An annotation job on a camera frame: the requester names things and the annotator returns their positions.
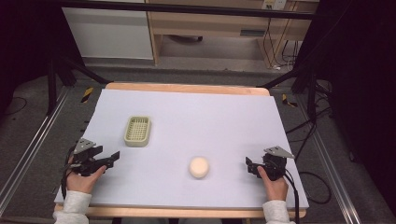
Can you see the round cream soap bar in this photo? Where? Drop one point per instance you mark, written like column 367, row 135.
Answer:
column 199, row 167

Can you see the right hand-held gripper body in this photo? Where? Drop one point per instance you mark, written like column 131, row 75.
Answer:
column 274, row 166

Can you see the white cabinet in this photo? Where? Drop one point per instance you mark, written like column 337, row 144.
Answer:
column 109, row 34

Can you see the wooden table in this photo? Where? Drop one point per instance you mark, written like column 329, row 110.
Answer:
column 186, row 87

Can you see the metal floor rail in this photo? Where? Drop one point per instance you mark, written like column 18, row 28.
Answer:
column 34, row 146
column 330, row 161

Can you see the person's right hand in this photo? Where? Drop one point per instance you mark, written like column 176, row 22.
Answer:
column 275, row 188

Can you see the person's left hand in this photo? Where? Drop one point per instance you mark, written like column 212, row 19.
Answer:
column 81, row 183

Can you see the white power strip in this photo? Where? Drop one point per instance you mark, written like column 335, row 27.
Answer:
column 274, row 3

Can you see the light wooden desk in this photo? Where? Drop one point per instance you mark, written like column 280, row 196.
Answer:
column 211, row 26

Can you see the black horizontal frame bar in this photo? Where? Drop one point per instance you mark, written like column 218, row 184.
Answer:
column 186, row 8

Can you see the green slotted soap dish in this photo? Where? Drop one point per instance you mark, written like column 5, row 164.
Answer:
column 137, row 131

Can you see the black metal stand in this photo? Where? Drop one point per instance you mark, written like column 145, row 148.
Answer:
column 311, row 93
column 51, row 87

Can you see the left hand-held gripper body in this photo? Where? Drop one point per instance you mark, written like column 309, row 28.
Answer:
column 84, row 161

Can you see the yellow black floor tape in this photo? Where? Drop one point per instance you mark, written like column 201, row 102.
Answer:
column 289, row 101
column 87, row 94

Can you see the pale lilac table mat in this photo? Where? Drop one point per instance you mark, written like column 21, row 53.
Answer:
column 193, row 124

